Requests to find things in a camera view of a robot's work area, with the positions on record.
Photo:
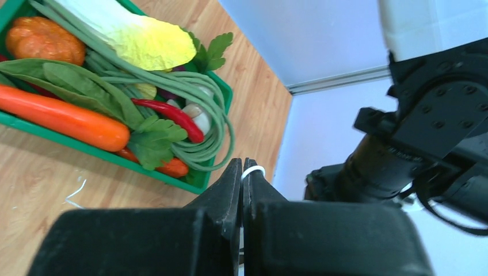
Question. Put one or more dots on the green long beans bundle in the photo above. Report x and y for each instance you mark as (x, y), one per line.
(204, 89)

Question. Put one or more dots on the yellow napa cabbage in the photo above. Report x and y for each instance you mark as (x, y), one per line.
(143, 41)

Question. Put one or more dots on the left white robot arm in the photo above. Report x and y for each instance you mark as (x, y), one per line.
(434, 146)

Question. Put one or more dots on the orange pumpkin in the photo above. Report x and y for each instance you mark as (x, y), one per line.
(39, 37)

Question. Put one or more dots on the small orange carrot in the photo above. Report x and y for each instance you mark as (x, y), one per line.
(174, 168)

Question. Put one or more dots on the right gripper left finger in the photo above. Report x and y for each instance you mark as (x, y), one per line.
(201, 238)

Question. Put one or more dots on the white mushroom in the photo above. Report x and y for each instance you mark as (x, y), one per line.
(196, 112)

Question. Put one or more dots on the green spinach leaf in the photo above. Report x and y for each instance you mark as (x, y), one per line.
(76, 85)

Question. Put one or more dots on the large orange carrot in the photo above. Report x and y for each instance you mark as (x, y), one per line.
(78, 123)

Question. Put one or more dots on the red chili pepper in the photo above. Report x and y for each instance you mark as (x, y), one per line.
(195, 134)

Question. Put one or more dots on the green parsley leaf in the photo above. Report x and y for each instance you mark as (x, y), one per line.
(151, 142)

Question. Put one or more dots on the green cilantro leaf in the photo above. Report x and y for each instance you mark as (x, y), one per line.
(211, 58)

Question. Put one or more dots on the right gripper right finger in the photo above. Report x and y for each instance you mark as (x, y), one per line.
(283, 237)

